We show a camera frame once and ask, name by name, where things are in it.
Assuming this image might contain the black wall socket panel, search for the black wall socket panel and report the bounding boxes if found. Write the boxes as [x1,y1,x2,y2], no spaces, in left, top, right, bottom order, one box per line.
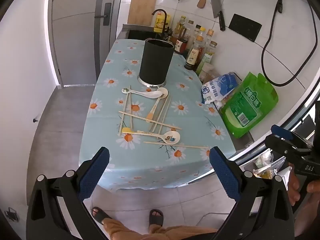
[228,13,262,43]

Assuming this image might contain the person's right hand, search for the person's right hand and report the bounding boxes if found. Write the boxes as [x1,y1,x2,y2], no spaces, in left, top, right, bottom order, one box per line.
[287,163,320,207]

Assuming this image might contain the green sugar bag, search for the green sugar bag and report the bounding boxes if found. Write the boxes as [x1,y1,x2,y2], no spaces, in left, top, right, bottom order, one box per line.
[220,72,279,139]

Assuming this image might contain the white ceramic spoon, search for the white ceramic spoon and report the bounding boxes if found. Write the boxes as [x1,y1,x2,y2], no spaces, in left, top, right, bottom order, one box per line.
[122,87,163,99]

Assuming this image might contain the blue daisy print tablecloth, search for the blue daisy print tablecloth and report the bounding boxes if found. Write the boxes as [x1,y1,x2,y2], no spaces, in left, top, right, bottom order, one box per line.
[79,39,237,193]

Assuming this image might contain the blue white salt bag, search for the blue white salt bag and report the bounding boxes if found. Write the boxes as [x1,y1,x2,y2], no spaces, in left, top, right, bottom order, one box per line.
[201,72,242,105]

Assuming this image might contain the dark bottle red label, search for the dark bottle red label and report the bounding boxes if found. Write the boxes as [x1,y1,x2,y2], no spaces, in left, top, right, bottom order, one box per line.
[174,37,188,54]

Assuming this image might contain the person's tan trousers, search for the person's tan trousers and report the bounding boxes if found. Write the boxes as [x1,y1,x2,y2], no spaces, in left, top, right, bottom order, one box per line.
[102,217,220,240]

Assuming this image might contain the set of wooden chopsticks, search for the set of wooden chopsticks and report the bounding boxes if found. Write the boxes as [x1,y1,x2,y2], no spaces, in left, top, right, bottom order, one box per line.
[118,85,209,149]

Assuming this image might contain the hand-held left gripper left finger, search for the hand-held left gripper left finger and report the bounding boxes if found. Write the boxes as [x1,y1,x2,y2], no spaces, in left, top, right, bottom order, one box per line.
[26,147,110,240]

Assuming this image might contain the clear plastic bag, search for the clear plastic bag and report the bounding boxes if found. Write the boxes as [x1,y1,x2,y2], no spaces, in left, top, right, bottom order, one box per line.
[252,150,292,179]

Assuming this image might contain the bamboo cutting board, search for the bamboo cutting board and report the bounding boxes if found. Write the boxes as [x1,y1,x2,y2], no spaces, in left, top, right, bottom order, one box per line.
[127,0,157,27]

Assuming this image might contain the tall clear bottle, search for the tall clear bottle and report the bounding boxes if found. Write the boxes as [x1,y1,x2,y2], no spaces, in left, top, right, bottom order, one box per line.
[186,20,195,45]

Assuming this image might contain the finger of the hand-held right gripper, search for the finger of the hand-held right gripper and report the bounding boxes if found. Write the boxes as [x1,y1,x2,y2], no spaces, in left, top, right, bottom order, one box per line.
[264,135,313,162]
[271,126,313,146]

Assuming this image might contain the soy sauce bottle orange cap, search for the soy sauce bottle orange cap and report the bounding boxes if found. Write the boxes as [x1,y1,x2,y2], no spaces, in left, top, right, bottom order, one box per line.
[184,35,206,70]

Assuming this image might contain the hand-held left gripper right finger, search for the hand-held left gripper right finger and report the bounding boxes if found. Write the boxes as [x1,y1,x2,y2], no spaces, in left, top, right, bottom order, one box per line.
[209,146,295,240]

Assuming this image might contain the black sink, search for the black sink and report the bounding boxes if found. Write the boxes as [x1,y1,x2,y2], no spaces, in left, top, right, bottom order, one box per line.
[122,24,165,40]

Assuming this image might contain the thick black cable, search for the thick black cable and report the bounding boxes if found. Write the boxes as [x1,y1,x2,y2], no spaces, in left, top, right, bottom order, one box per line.
[261,0,318,87]

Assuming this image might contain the steel cleaver black handle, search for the steel cleaver black handle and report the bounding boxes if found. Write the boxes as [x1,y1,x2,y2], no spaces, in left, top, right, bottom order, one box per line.
[210,0,226,32]

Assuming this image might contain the cream spoon yellow handle tip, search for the cream spoon yellow handle tip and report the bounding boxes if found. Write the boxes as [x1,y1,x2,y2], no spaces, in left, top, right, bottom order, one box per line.
[122,127,181,145]

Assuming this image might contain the black utensil holder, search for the black utensil holder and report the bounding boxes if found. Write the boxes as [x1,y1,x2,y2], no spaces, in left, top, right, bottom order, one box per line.
[137,38,174,88]

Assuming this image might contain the yellow oil bottle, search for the yellow oil bottle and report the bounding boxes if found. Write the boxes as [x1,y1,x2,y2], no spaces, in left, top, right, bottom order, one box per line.
[154,14,172,33]

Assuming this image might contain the black door lock handle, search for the black door lock handle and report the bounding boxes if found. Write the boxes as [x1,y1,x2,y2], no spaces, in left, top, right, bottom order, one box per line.
[95,3,112,26]

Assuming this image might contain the small clear jar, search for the small clear jar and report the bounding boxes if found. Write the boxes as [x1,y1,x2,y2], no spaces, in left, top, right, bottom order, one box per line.
[199,64,218,83]

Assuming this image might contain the black slipper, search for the black slipper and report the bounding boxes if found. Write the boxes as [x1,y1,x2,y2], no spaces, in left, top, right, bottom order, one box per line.
[90,206,113,225]
[149,209,164,227]

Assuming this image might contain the green label bottle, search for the green label bottle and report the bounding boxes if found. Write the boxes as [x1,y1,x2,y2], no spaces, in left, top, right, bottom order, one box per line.
[196,41,217,75]

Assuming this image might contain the clear bottle yellow cap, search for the clear bottle yellow cap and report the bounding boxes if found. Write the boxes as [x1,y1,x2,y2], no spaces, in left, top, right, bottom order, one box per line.
[174,16,188,39]

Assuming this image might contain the black faucet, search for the black faucet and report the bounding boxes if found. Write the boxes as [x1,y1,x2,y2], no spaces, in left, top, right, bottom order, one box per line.
[152,9,168,40]

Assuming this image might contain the grey door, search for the grey door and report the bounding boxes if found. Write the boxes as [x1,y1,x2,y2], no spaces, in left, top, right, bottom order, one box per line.
[49,0,118,88]

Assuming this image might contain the cream spoon orange handle tip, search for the cream spoon orange handle tip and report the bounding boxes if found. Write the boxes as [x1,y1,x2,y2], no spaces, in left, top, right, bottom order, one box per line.
[146,87,169,123]

